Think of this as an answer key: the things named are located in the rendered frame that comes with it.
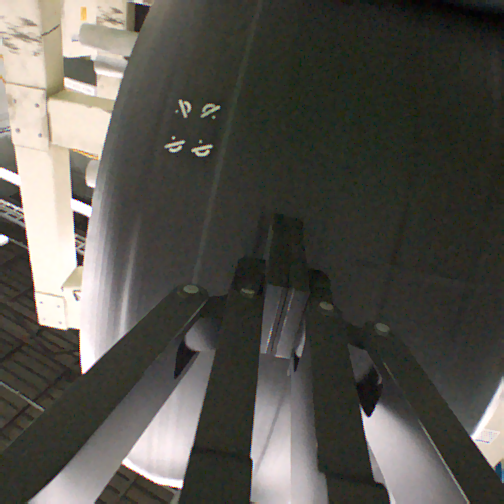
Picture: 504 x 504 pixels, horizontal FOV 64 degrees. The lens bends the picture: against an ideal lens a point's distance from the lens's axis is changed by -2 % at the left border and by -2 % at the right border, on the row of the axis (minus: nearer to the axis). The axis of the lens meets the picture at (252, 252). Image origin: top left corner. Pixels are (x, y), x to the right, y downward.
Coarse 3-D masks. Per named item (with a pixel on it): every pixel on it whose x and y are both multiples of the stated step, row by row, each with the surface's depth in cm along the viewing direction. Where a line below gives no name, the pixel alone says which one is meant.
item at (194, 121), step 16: (176, 96) 22; (192, 96) 21; (208, 96) 21; (224, 96) 21; (176, 112) 22; (192, 112) 21; (208, 112) 21; (224, 112) 21; (176, 128) 21; (192, 128) 21; (208, 128) 21; (176, 144) 21; (192, 144) 21; (208, 144) 21; (160, 160) 21; (176, 160) 21; (192, 160) 21; (208, 160) 21
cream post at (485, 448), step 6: (498, 408) 51; (498, 414) 52; (492, 420) 53; (498, 420) 52; (486, 426) 53; (492, 426) 53; (498, 426) 53; (498, 438) 55; (480, 444) 56; (486, 444) 55; (492, 444) 55; (498, 444) 55; (486, 450) 56; (492, 450) 56; (498, 450) 56; (486, 456) 57; (492, 456) 57; (498, 456) 57; (492, 462) 58
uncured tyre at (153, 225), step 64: (192, 0) 24; (256, 0) 23; (320, 0) 23; (384, 0) 24; (128, 64) 26; (192, 64) 22; (256, 64) 22; (320, 64) 22; (384, 64) 22; (448, 64) 23; (128, 128) 23; (256, 128) 21; (320, 128) 21; (384, 128) 21; (448, 128) 22; (128, 192) 22; (192, 192) 21; (256, 192) 21; (320, 192) 21; (384, 192) 21; (448, 192) 21; (128, 256) 22; (192, 256) 21; (256, 256) 21; (320, 256) 21; (384, 256) 21; (448, 256) 21; (128, 320) 23; (384, 320) 22; (448, 320) 22; (192, 384) 23; (448, 384) 22; (256, 448) 26
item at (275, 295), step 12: (276, 216) 20; (276, 228) 18; (276, 240) 17; (264, 252) 21; (276, 252) 16; (276, 264) 15; (276, 276) 14; (276, 288) 14; (276, 300) 14; (264, 312) 14; (276, 312) 14; (264, 324) 15; (276, 324) 15; (264, 336) 15; (264, 348) 15
